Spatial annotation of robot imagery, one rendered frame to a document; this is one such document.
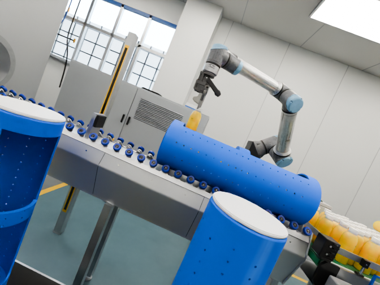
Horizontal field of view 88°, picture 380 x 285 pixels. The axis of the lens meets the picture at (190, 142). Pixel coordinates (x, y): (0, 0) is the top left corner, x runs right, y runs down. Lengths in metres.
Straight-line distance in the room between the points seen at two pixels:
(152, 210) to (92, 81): 2.43
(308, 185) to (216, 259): 0.70
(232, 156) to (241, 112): 3.04
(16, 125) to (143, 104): 2.10
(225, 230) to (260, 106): 3.63
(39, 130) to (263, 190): 1.04
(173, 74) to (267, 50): 1.87
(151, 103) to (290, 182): 2.17
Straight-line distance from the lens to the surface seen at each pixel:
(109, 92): 1.68
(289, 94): 1.62
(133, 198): 1.21
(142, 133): 2.88
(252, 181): 1.09
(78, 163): 1.28
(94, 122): 1.31
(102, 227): 1.35
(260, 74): 1.54
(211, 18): 4.24
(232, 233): 0.67
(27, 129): 0.97
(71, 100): 3.40
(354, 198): 5.04
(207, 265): 0.73
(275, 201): 1.16
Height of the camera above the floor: 1.24
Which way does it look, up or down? 5 degrees down
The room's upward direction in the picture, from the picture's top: 23 degrees clockwise
